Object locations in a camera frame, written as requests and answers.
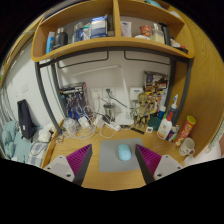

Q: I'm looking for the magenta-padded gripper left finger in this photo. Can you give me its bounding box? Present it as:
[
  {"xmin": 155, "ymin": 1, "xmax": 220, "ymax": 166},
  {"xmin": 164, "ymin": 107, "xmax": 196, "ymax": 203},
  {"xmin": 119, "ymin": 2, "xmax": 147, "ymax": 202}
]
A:
[{"xmin": 43, "ymin": 143, "xmax": 93, "ymax": 187}]

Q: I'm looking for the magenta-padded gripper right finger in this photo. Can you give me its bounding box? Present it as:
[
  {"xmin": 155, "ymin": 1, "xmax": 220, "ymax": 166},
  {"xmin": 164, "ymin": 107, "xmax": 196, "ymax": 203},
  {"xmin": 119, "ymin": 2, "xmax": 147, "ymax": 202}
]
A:
[{"xmin": 134, "ymin": 143, "xmax": 184, "ymax": 185}]

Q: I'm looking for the light blue computer mouse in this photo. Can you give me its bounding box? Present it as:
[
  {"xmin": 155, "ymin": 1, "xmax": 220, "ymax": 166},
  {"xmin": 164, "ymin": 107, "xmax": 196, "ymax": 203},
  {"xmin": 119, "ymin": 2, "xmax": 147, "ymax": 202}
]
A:
[{"xmin": 117, "ymin": 143, "xmax": 133, "ymax": 162}]

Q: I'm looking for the white mug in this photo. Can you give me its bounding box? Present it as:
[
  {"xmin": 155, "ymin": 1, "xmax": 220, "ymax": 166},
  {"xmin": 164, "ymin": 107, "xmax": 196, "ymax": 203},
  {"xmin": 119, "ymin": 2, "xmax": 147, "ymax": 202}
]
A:
[{"xmin": 178, "ymin": 136, "xmax": 196, "ymax": 158}]

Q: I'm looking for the white crumpled cloth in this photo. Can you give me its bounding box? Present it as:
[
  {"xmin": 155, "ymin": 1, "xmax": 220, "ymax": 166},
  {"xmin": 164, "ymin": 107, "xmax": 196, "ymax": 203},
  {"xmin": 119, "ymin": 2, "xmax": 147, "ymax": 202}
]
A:
[{"xmin": 38, "ymin": 124, "xmax": 56, "ymax": 143}]

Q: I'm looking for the white red-capped pump bottle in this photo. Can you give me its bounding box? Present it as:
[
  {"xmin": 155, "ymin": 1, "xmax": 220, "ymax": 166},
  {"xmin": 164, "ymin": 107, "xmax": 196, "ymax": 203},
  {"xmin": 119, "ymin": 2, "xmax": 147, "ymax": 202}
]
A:
[{"xmin": 156, "ymin": 110, "xmax": 174, "ymax": 141}]

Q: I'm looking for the red chips canister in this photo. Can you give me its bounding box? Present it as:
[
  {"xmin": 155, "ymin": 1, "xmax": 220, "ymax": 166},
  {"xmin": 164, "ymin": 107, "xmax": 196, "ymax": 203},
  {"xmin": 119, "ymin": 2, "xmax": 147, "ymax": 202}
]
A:
[{"xmin": 173, "ymin": 115, "xmax": 197, "ymax": 148}]

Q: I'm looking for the clear plastic jar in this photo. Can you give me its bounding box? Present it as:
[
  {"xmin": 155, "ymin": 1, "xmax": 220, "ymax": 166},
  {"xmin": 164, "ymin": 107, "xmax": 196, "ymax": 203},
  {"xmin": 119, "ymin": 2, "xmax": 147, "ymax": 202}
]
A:
[{"xmin": 63, "ymin": 118, "xmax": 78, "ymax": 134}]

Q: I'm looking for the dark green round container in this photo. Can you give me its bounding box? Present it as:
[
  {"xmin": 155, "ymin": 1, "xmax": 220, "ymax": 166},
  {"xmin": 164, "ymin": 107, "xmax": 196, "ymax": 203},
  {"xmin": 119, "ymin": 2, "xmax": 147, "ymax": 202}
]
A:
[{"xmin": 147, "ymin": 116, "xmax": 161, "ymax": 132}]

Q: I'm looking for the black ruler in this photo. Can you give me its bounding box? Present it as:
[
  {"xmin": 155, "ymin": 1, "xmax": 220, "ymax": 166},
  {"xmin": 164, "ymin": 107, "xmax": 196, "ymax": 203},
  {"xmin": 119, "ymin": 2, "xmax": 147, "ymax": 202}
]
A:
[{"xmin": 134, "ymin": 126, "xmax": 146, "ymax": 135}]

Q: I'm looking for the white charger block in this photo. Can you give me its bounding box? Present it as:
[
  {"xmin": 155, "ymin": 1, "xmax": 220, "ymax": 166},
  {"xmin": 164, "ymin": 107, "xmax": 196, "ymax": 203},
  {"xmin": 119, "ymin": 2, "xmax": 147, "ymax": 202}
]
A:
[{"xmin": 77, "ymin": 115, "xmax": 90, "ymax": 129}]

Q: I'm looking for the teal cloth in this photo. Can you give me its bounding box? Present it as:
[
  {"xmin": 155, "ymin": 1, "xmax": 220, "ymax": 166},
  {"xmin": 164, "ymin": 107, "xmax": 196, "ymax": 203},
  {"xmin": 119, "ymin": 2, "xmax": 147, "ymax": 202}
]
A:
[{"xmin": 1, "ymin": 119, "xmax": 38, "ymax": 162}]

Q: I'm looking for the blue-capped white tube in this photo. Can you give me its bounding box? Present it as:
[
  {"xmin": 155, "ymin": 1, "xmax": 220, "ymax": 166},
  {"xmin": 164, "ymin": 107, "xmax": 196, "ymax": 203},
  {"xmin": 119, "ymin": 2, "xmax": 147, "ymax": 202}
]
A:
[{"xmin": 157, "ymin": 104, "xmax": 167, "ymax": 120}]

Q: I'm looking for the black bag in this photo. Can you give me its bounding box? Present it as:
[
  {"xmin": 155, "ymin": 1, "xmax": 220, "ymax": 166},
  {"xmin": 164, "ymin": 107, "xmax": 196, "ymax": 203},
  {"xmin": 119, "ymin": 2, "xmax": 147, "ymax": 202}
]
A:
[{"xmin": 16, "ymin": 98, "xmax": 37, "ymax": 140}]

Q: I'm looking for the clear blue spray bottle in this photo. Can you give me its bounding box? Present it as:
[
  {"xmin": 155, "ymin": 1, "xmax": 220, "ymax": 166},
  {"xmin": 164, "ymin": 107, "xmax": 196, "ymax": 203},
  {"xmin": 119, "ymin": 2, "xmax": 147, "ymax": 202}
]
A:
[{"xmin": 166, "ymin": 93, "xmax": 179, "ymax": 122}]

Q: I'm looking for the brown tree figure toy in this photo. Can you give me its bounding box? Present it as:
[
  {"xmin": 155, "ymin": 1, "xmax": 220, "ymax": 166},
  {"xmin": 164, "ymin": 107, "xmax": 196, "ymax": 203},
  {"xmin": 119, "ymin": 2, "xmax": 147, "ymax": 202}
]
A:
[{"xmin": 133, "ymin": 92, "xmax": 156, "ymax": 131}]

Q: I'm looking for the white power strip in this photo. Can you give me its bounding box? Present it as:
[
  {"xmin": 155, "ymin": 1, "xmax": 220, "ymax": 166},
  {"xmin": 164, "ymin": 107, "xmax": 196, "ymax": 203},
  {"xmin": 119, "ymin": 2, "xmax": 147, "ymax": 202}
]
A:
[{"xmin": 94, "ymin": 114, "xmax": 122, "ymax": 132}]

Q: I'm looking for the blue model kit box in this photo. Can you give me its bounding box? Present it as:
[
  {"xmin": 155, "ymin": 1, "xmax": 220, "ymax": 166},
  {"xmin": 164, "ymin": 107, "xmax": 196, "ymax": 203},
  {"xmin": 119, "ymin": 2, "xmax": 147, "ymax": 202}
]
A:
[{"xmin": 59, "ymin": 82, "xmax": 89, "ymax": 121}]

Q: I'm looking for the steel cup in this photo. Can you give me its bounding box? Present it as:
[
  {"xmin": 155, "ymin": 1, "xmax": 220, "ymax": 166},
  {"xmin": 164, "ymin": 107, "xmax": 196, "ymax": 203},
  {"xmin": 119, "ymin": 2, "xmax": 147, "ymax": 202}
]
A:
[{"xmin": 103, "ymin": 102, "xmax": 117, "ymax": 123}]

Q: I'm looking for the white desk lamp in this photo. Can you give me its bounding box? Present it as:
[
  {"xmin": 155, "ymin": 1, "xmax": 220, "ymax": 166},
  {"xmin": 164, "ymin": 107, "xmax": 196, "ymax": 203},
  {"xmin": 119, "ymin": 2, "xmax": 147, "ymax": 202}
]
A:
[{"xmin": 68, "ymin": 64, "xmax": 135, "ymax": 129}]

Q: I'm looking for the dark model kit box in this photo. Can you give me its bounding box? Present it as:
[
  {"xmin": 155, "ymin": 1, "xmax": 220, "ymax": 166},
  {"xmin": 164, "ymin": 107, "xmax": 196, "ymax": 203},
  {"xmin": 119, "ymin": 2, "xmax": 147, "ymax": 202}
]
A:
[{"xmin": 143, "ymin": 70, "xmax": 170, "ymax": 108}]

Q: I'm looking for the wooden shelf unit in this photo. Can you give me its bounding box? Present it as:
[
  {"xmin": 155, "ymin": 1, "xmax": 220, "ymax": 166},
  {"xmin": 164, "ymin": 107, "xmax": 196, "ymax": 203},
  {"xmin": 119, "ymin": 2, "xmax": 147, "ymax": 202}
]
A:
[{"xmin": 30, "ymin": 0, "xmax": 196, "ymax": 63}]

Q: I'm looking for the white wall box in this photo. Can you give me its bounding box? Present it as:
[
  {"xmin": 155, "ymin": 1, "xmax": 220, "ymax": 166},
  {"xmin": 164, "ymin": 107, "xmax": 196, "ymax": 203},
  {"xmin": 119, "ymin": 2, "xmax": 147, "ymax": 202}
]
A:
[{"xmin": 128, "ymin": 86, "xmax": 144, "ymax": 101}]

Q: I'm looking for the white wall socket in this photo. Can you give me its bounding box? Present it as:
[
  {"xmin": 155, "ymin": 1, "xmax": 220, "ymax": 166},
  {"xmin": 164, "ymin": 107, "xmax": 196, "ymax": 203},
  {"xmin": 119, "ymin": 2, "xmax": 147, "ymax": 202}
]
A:
[
  {"xmin": 102, "ymin": 87, "xmax": 116, "ymax": 99},
  {"xmin": 89, "ymin": 87, "xmax": 103, "ymax": 100}
]

